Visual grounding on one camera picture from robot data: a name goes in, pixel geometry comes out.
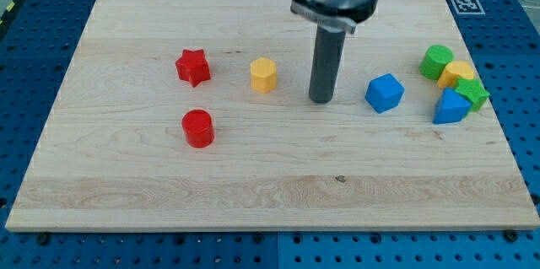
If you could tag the blue triangle block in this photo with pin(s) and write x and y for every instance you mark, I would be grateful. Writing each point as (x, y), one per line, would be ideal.
(451, 107)

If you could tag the yellow hexagon block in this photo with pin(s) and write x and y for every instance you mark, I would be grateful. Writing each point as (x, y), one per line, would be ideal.
(263, 75)

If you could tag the red cylinder block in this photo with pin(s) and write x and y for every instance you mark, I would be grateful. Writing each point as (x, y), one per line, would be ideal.
(197, 126)

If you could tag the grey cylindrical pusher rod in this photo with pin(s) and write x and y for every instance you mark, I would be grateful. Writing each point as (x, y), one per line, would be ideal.
(325, 64)

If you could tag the wooden board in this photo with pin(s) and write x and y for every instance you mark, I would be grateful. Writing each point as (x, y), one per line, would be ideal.
(113, 156)

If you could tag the red star block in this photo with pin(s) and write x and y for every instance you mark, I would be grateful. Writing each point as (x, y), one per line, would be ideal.
(193, 67)

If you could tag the blue cube block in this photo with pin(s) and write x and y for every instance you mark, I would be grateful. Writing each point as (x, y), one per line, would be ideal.
(384, 93)

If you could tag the green cylinder block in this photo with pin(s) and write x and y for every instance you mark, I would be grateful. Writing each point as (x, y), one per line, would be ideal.
(434, 61)

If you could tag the yellow rounded block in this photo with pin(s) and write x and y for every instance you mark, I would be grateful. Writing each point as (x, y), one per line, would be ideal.
(453, 71)

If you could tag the green star block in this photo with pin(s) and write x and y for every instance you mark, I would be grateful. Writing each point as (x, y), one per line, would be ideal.
(473, 91)

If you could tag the white fiducial marker tag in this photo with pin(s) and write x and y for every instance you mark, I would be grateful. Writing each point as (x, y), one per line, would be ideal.
(467, 7)

